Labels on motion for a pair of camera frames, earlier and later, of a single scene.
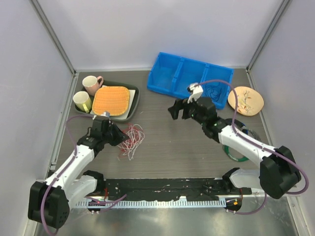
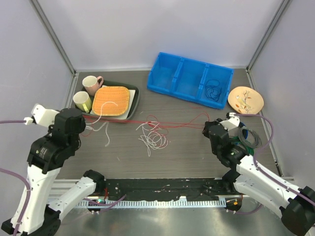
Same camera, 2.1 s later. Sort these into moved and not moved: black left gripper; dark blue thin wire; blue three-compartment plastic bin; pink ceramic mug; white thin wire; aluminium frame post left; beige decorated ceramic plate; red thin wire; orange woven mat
Moved: red thin wire; white thin wire; black left gripper
Not moved: dark blue thin wire; aluminium frame post left; beige decorated ceramic plate; orange woven mat; blue three-compartment plastic bin; pink ceramic mug
